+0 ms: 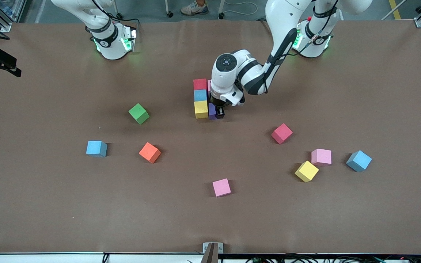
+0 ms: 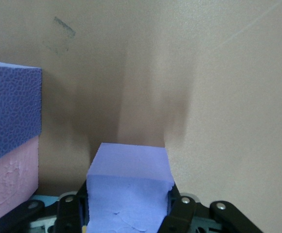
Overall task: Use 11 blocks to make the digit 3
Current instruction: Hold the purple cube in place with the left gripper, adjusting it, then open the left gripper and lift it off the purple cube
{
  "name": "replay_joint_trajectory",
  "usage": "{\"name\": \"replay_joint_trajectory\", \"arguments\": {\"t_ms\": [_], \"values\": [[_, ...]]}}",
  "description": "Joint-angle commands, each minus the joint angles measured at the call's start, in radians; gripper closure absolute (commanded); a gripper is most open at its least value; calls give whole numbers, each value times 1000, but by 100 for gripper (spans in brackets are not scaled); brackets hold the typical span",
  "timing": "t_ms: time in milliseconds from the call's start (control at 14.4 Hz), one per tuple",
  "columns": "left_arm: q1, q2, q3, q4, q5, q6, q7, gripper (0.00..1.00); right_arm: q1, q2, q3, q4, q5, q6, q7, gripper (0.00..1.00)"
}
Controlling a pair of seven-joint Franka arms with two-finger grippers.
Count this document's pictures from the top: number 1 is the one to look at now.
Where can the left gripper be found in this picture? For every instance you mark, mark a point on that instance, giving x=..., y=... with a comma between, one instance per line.
x=216, y=103

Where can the purple foam cube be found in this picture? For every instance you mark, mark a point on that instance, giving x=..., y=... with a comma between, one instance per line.
x=212, y=111

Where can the yellow foam cube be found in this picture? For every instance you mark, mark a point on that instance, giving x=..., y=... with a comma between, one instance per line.
x=201, y=109
x=306, y=171

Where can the light blue foam cube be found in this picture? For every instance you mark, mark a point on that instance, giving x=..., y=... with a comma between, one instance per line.
x=359, y=160
x=96, y=148
x=200, y=95

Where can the pink foam cube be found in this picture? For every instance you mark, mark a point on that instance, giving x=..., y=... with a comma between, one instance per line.
x=221, y=187
x=209, y=84
x=321, y=157

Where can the red foam cube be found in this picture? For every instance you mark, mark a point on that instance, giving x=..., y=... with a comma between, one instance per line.
x=281, y=133
x=200, y=84

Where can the orange foam cube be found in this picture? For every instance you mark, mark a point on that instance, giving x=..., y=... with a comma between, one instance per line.
x=149, y=152

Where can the green foam cube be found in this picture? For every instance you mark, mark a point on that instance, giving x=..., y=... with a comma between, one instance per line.
x=139, y=114

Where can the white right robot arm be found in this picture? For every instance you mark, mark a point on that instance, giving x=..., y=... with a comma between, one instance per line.
x=112, y=47

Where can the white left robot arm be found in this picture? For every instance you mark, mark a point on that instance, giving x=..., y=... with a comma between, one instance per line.
x=283, y=14

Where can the walking person's leg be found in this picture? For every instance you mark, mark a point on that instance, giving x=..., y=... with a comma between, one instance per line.
x=194, y=8

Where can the brown table cover sheet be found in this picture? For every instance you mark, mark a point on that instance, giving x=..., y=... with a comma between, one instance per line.
x=49, y=201

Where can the grey metal bracket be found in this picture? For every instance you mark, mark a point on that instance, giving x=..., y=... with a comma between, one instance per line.
x=206, y=248

